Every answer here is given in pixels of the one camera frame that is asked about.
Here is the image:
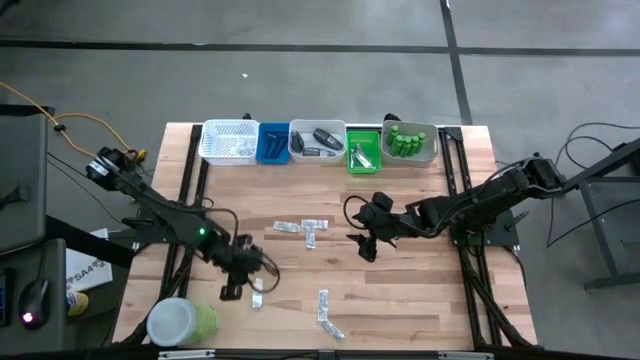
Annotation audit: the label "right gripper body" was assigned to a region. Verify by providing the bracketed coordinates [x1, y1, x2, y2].
[358, 203, 416, 250]

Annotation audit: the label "black aluminium table frame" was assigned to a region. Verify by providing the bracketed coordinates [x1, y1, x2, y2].
[119, 122, 539, 360]

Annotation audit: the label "grey metal stand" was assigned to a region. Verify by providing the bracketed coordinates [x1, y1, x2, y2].
[552, 137, 640, 291]

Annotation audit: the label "white bandage wrapper bold print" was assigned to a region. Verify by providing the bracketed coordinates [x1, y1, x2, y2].
[318, 318, 347, 343]

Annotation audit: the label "white printed carton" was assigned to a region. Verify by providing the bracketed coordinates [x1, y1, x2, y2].
[64, 228, 114, 293]

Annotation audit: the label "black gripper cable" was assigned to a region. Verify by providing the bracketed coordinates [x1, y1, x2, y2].
[202, 207, 281, 295]
[342, 194, 371, 231]

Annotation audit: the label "black metal corner bracket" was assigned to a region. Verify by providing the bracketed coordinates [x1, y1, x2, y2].
[442, 126, 466, 146]

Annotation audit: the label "green canister white lid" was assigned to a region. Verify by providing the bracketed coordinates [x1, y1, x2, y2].
[145, 296, 220, 348]

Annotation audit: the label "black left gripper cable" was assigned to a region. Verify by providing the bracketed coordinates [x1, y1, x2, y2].
[202, 207, 281, 295]

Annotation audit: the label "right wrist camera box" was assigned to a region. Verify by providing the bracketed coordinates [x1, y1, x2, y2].
[372, 191, 395, 214]

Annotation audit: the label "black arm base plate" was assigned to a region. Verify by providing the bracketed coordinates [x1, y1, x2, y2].
[452, 209, 521, 247]
[122, 214, 201, 247]

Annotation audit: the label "black device blue lights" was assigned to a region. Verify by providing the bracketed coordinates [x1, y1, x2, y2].
[0, 267, 16, 329]

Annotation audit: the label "clear plastic item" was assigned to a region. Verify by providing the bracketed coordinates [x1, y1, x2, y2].
[225, 138, 255, 155]

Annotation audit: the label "white lattice basket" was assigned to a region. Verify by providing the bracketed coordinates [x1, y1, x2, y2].
[198, 118, 260, 167]

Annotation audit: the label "dark side table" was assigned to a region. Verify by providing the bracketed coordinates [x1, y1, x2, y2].
[0, 104, 55, 254]

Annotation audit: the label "beige plastic bin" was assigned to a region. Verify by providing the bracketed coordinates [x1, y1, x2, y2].
[288, 118, 348, 165]
[380, 119, 440, 168]

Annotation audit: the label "dark grey desk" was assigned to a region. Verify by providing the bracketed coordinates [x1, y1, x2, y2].
[0, 238, 69, 356]

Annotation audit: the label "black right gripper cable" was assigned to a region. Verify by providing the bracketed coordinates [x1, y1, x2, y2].
[342, 194, 371, 231]

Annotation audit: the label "yellow white small object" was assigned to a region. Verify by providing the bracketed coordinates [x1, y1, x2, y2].
[66, 290, 90, 317]

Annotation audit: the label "green plastic basket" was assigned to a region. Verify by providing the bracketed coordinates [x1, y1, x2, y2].
[345, 129, 383, 175]

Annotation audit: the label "black floor cable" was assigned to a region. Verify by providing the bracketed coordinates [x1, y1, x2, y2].
[546, 197, 640, 249]

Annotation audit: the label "black computer mouse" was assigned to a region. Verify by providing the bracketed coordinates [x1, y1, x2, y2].
[18, 278, 50, 330]

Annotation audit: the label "blue plastic basket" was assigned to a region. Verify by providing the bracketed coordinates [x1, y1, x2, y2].
[256, 122, 291, 165]

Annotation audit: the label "yellow cable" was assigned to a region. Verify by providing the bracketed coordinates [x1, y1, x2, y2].
[0, 81, 149, 164]

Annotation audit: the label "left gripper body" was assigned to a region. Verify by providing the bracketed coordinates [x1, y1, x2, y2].
[217, 245, 265, 286]

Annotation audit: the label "silver metal nail clipper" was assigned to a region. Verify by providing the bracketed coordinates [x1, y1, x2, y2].
[350, 144, 374, 170]

